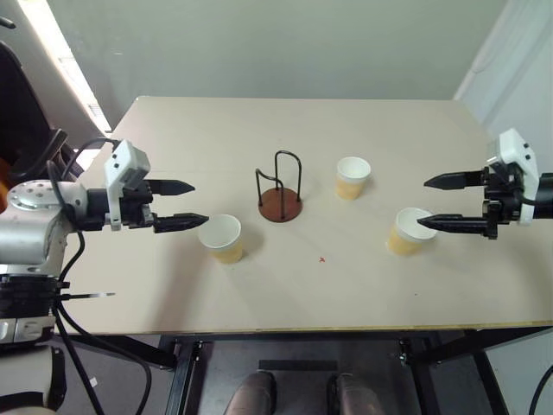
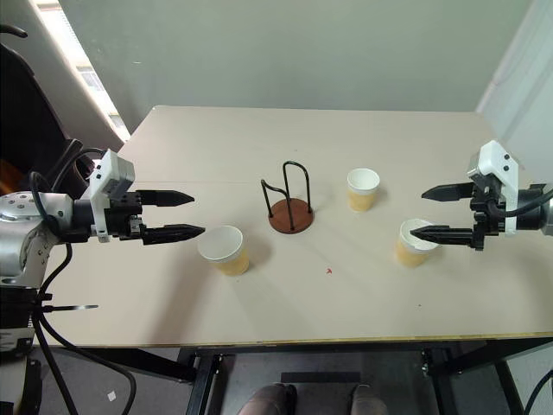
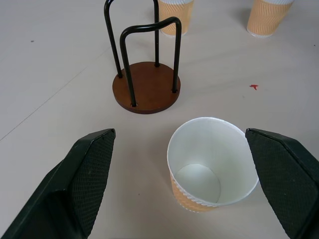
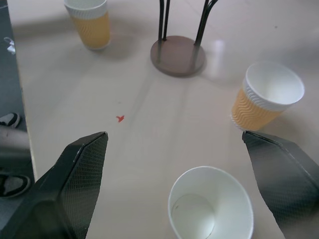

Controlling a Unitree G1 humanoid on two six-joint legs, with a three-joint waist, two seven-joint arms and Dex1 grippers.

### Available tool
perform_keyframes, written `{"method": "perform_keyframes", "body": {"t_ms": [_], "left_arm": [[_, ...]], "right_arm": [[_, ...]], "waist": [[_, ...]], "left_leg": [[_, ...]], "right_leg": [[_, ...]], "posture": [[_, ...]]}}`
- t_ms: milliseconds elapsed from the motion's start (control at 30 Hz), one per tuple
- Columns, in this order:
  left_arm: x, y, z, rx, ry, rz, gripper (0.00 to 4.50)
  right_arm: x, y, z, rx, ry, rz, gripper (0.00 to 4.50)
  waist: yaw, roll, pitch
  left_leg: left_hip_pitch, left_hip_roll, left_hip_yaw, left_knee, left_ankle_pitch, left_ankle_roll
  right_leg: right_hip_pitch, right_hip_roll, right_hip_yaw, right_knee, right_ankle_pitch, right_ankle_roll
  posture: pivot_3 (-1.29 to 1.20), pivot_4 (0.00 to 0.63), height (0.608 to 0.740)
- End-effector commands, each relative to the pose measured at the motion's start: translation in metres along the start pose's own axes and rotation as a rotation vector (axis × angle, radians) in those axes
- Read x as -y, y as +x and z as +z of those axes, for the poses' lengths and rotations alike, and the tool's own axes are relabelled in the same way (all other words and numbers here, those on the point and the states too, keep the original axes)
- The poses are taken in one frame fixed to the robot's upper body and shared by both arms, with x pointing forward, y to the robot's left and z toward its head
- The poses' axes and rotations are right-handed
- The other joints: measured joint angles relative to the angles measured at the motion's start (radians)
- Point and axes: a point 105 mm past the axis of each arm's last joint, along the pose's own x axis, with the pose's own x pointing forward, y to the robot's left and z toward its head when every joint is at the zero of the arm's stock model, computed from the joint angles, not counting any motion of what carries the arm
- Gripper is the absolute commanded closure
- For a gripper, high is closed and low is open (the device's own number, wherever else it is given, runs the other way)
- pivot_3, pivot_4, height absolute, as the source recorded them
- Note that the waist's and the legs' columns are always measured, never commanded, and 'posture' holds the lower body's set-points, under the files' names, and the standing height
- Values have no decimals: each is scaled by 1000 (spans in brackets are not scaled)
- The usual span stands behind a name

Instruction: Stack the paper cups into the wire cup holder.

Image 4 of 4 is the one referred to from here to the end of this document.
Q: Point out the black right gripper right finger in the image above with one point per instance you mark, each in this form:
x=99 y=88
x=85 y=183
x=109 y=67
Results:
x=281 y=174

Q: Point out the round wooden base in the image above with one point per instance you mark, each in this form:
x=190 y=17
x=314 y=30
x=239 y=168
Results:
x=178 y=44

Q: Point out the white paper cup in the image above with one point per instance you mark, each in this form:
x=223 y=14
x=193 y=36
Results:
x=211 y=206

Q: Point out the yellow ripple paper cup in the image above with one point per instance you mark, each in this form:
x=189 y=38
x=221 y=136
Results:
x=264 y=99
x=94 y=23

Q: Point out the black and white sneaker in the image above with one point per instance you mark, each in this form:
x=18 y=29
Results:
x=10 y=119
x=12 y=185

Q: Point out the white scrap on floor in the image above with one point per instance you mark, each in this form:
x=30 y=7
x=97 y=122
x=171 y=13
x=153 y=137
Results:
x=10 y=46

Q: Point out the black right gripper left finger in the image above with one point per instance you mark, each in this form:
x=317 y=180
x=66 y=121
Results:
x=74 y=184

